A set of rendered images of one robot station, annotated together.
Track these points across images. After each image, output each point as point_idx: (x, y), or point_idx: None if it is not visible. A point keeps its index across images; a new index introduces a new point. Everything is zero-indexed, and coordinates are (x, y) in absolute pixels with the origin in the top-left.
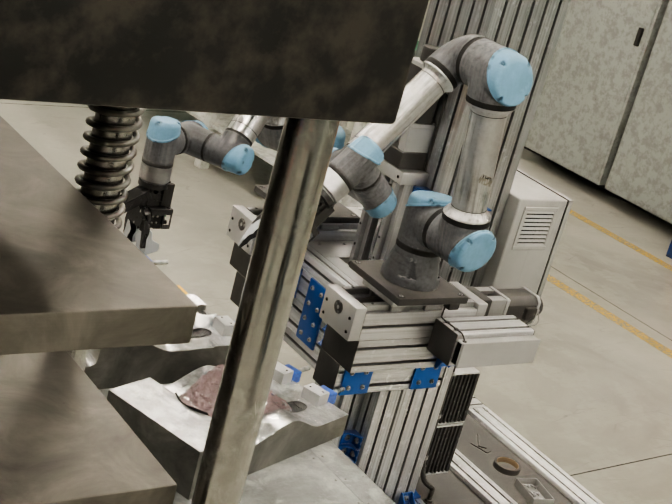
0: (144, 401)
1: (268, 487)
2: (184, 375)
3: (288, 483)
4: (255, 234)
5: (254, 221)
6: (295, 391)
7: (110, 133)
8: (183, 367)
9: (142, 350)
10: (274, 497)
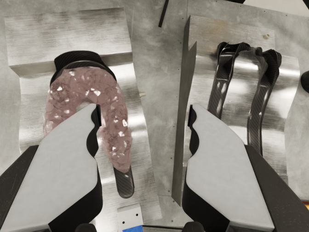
0: (96, 22)
1: (14, 111)
2: (177, 138)
3: (11, 131)
4: (191, 140)
5: (253, 153)
6: (101, 216)
7: None
8: (179, 135)
9: (188, 86)
10: (1, 107)
